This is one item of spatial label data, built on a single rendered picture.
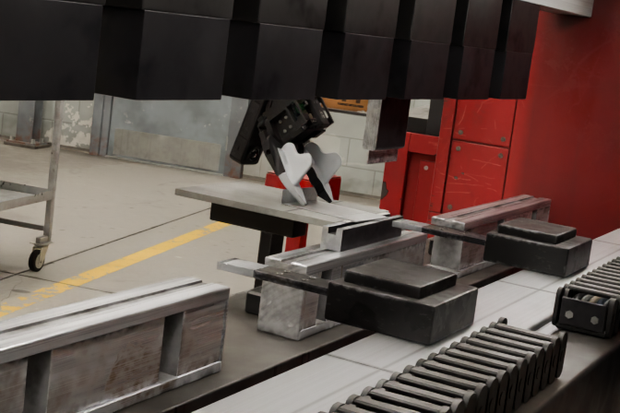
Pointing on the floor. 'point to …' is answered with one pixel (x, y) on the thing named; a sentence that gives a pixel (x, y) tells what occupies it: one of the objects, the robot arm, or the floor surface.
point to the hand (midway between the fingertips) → (311, 198)
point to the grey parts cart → (11, 198)
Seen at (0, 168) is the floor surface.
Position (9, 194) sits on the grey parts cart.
